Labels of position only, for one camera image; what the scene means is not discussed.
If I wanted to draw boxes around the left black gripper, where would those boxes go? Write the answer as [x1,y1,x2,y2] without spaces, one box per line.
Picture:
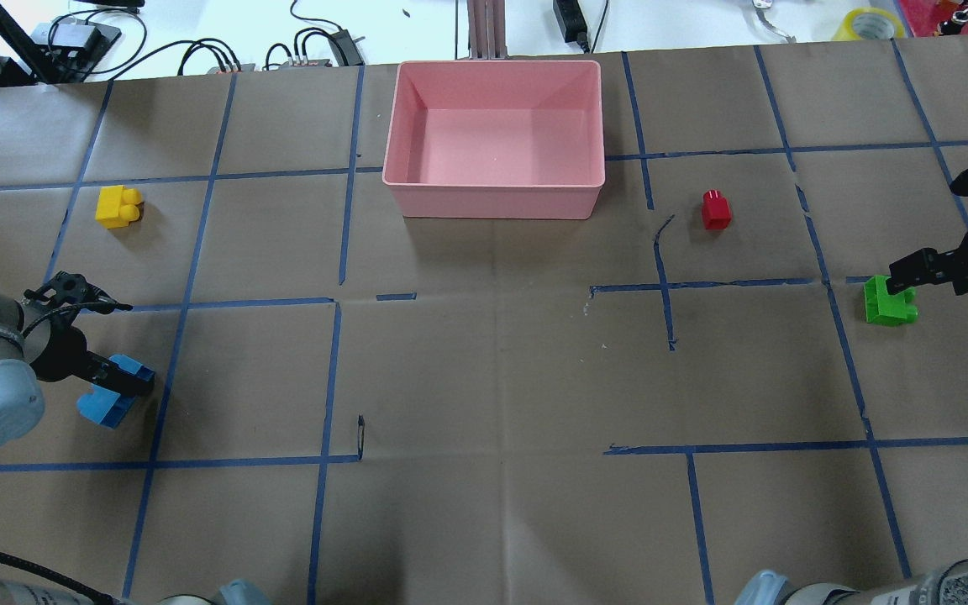
[22,271,156,396]

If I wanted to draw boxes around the blue toy block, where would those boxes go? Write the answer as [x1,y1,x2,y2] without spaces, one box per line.
[76,384,145,429]

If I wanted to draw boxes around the green toy block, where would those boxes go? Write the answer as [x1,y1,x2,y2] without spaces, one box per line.
[863,275,919,327]

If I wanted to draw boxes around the yellow toy block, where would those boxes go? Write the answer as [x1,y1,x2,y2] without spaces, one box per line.
[93,185,145,229]

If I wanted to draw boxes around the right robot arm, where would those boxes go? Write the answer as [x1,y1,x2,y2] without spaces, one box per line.
[736,168,968,604]

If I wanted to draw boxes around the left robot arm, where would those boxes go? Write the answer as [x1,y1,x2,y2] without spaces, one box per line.
[0,271,156,447]

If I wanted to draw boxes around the pink plastic box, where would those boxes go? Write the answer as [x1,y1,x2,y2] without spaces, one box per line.
[381,59,606,221]

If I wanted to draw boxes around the red toy block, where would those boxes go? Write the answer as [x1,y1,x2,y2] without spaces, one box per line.
[702,189,733,231]

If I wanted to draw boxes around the red parts tray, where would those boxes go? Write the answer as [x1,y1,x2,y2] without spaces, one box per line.
[900,0,968,38]

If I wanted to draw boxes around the yellow tape roll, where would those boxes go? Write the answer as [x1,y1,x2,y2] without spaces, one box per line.
[831,7,906,41]

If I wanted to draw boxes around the black power adapter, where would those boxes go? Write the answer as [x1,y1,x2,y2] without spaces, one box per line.
[552,0,589,50]

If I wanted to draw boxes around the black braided cable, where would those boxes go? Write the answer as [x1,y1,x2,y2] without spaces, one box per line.
[0,536,128,604]

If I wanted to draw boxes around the aluminium frame post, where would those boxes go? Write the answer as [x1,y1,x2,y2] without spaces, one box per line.
[467,0,508,59]

